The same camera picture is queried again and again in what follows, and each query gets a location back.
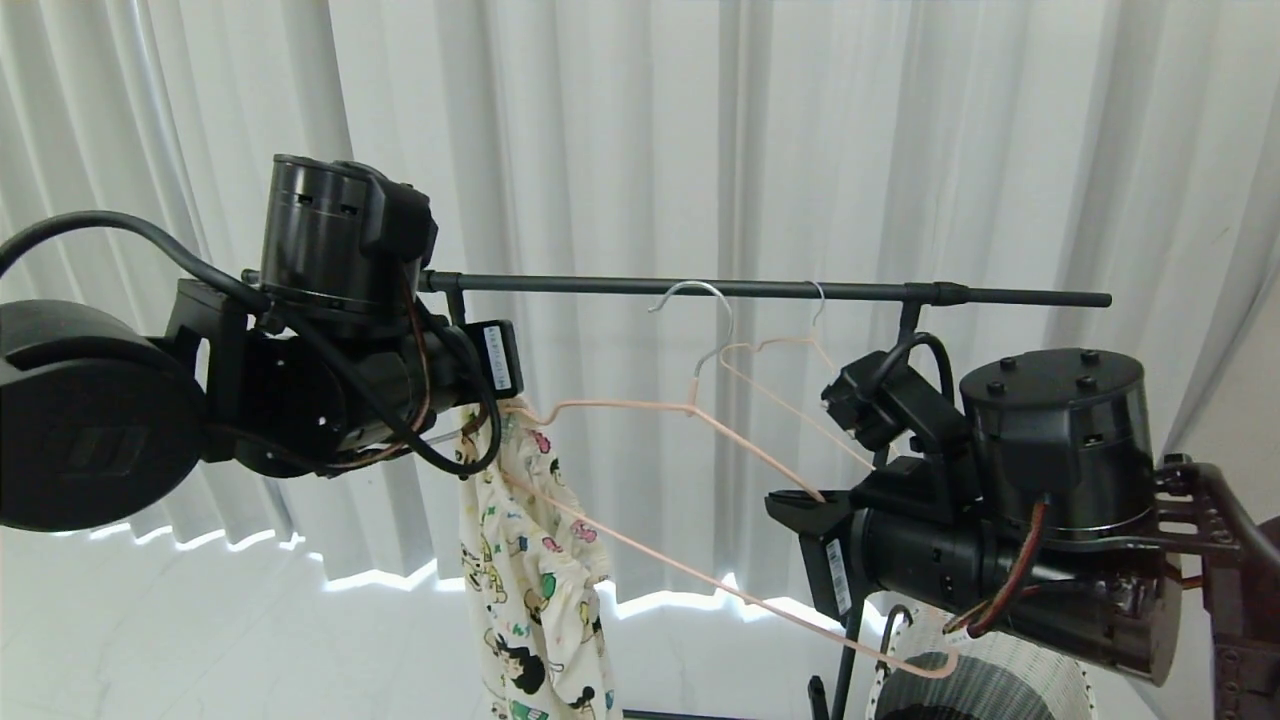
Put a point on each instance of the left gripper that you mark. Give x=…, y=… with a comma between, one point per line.
x=330, y=400

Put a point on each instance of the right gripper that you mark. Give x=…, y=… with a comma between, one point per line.
x=950, y=570

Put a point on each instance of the cream printed garment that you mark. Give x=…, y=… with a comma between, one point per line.
x=530, y=600

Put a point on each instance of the pink clothes hanger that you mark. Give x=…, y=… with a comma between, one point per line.
x=640, y=404
x=800, y=416

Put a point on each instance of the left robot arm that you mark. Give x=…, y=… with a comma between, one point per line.
x=90, y=420

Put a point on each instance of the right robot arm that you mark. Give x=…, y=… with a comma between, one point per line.
x=1060, y=440

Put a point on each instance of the white laundry basket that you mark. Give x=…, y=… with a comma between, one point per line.
x=1000, y=680

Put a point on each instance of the black clothes rack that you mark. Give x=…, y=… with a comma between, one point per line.
x=780, y=289

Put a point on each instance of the white curtain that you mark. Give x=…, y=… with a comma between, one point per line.
x=700, y=130

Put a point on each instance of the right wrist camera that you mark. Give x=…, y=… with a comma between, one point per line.
x=870, y=400

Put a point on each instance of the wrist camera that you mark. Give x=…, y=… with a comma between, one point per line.
x=405, y=225
x=870, y=400

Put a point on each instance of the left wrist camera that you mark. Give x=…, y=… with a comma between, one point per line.
x=405, y=225

